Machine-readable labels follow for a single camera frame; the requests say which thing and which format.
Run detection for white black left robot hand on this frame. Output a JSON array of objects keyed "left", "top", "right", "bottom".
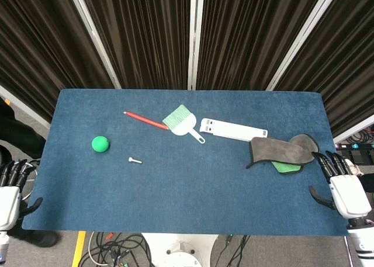
[{"left": 0, "top": 158, "right": 44, "bottom": 231}]

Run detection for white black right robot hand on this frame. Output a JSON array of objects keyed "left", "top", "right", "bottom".
[{"left": 309, "top": 150, "right": 372, "bottom": 220}]

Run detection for black power strip coloured switches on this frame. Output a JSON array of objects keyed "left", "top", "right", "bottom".
[{"left": 334, "top": 142, "right": 374, "bottom": 151}]

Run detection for green cloth black trim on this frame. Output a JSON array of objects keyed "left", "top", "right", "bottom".
[{"left": 271, "top": 160, "right": 304, "bottom": 175}]

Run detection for person in dark clothes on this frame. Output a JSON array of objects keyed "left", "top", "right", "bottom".
[{"left": 0, "top": 99, "right": 59, "bottom": 248}]

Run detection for grey cloth mitt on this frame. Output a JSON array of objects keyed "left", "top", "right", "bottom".
[{"left": 245, "top": 133, "right": 320, "bottom": 169}]

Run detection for yellow floor tape strip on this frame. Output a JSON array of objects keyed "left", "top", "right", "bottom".
[{"left": 71, "top": 231, "right": 87, "bottom": 267}]

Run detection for green ball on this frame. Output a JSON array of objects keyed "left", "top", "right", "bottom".
[{"left": 91, "top": 136, "right": 110, "bottom": 153}]

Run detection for dark pleated curtain panel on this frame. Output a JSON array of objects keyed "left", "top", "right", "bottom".
[
  {"left": 275, "top": 0, "right": 374, "bottom": 138},
  {"left": 0, "top": 0, "right": 115, "bottom": 124},
  {"left": 195, "top": 0, "right": 327, "bottom": 92},
  {"left": 79, "top": 0, "right": 192, "bottom": 90}
]

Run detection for red pencil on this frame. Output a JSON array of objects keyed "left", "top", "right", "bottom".
[{"left": 123, "top": 111, "right": 170, "bottom": 131}]

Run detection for blue table mat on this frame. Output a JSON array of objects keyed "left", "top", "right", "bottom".
[{"left": 22, "top": 88, "right": 350, "bottom": 237}]

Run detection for white brush green bristles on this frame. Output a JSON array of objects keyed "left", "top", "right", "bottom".
[{"left": 162, "top": 104, "right": 206, "bottom": 145}]

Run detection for white screen frame post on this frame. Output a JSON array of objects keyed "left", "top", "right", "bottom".
[
  {"left": 187, "top": 0, "right": 205, "bottom": 91},
  {"left": 65, "top": 0, "right": 122, "bottom": 90},
  {"left": 265, "top": 0, "right": 342, "bottom": 92},
  {"left": 333, "top": 122, "right": 374, "bottom": 144}
]

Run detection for white floor cable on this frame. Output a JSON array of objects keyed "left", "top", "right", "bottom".
[{"left": 86, "top": 231, "right": 103, "bottom": 265}]

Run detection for black floor cable bundle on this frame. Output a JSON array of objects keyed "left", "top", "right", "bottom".
[
  {"left": 212, "top": 234, "right": 252, "bottom": 267},
  {"left": 80, "top": 231, "right": 153, "bottom": 267}
]

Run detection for white table pedestal base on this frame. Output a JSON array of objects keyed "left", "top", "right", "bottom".
[{"left": 141, "top": 233, "right": 219, "bottom": 267}]

